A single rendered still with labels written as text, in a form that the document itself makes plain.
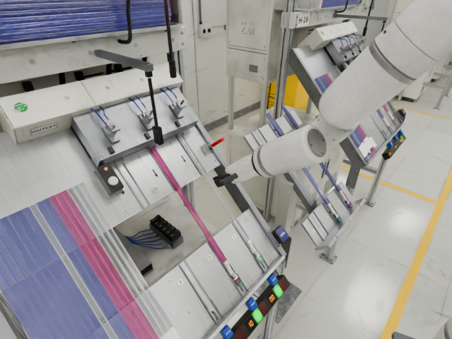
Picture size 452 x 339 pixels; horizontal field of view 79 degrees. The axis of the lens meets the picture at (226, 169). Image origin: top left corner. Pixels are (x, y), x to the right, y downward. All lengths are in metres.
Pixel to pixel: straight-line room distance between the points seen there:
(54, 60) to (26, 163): 0.25
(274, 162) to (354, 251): 1.55
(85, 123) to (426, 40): 0.72
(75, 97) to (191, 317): 0.64
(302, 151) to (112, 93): 0.53
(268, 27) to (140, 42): 0.90
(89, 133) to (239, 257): 0.56
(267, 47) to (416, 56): 1.24
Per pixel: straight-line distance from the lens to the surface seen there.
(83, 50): 0.82
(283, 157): 0.61
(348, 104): 0.52
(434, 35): 0.48
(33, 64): 0.79
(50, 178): 0.80
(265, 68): 1.69
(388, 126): 2.00
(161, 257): 1.14
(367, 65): 0.50
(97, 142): 0.78
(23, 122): 0.77
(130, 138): 0.81
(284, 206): 1.24
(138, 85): 0.88
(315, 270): 1.92
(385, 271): 2.09
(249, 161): 0.68
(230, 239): 0.90
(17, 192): 0.80
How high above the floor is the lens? 1.49
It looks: 34 degrees down
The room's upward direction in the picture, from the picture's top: straight up
